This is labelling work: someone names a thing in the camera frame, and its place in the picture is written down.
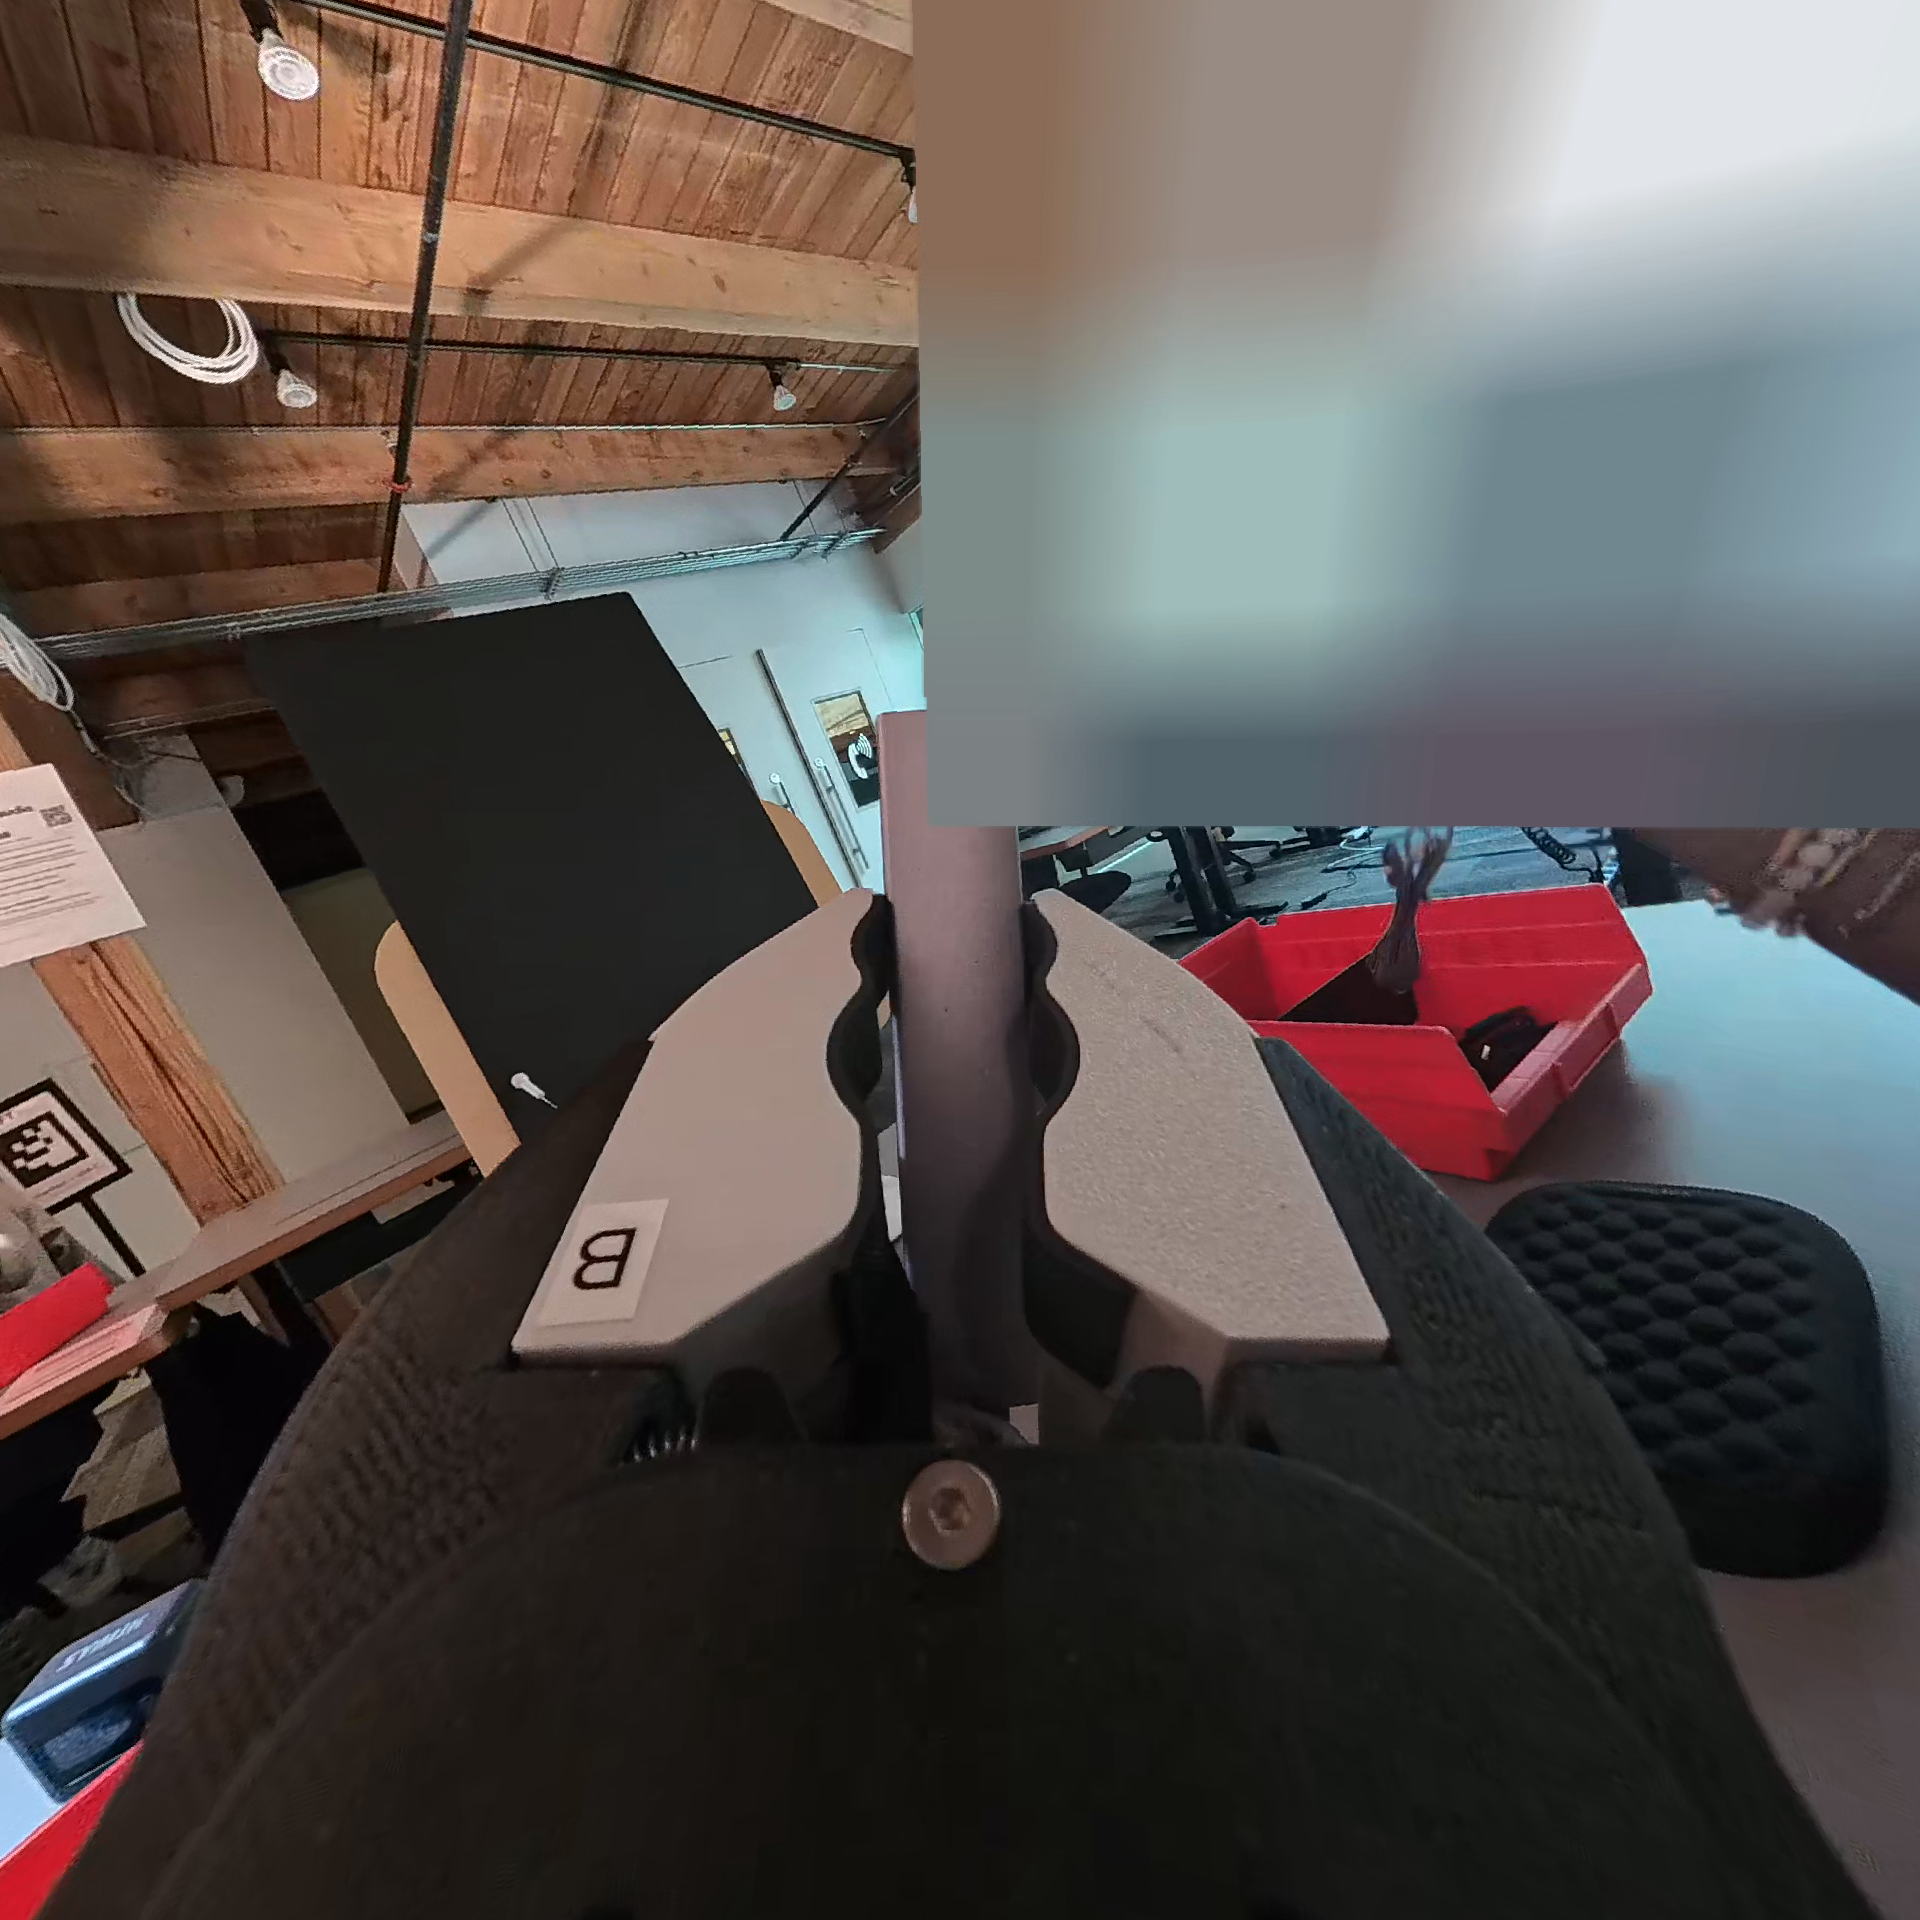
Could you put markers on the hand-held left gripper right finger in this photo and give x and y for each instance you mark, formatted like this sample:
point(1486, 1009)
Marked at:
point(1185, 1154)

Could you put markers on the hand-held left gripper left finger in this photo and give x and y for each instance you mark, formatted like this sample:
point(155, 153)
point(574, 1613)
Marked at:
point(704, 1140)

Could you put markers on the red plastic bin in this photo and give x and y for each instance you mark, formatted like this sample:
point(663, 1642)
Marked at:
point(1350, 1081)

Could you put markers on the grey device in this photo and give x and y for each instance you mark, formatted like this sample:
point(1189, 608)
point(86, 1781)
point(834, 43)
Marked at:
point(961, 1051)

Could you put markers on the person's right forearm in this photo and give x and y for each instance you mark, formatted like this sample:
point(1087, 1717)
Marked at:
point(1695, 859)

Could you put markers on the dark flat item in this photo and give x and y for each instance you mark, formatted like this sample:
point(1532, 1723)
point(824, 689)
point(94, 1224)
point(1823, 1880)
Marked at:
point(1350, 999)

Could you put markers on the black small item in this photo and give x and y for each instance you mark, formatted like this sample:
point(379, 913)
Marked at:
point(1504, 1047)

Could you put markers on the black board panel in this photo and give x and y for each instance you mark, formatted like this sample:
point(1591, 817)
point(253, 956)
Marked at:
point(525, 824)

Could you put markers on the light wooden desk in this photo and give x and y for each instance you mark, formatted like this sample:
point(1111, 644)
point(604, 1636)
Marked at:
point(301, 1222)

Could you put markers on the grey partition panel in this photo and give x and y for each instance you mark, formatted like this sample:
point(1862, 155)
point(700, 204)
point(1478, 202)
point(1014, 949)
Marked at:
point(224, 990)

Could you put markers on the black honeycomb wrist rest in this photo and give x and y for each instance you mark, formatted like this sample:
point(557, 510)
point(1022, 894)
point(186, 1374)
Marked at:
point(1695, 1351)

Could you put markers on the pink paper sheet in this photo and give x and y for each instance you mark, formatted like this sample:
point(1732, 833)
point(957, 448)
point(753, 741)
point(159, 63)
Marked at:
point(82, 1358)

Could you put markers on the black and white marker sign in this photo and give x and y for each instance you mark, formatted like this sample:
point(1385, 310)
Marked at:
point(45, 1148)

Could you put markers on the red flat pad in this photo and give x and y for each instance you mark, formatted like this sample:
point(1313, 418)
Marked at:
point(53, 1328)

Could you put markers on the white paper notice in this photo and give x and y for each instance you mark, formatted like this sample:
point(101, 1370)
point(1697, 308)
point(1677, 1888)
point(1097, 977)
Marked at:
point(53, 871)

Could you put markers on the blue grey device box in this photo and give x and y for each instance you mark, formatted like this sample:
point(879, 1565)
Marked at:
point(91, 1694)

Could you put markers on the black ceiling pipe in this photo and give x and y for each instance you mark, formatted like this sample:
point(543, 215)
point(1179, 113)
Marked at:
point(429, 270)

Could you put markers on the red plastic tray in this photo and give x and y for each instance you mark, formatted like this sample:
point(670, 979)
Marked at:
point(45, 1853)

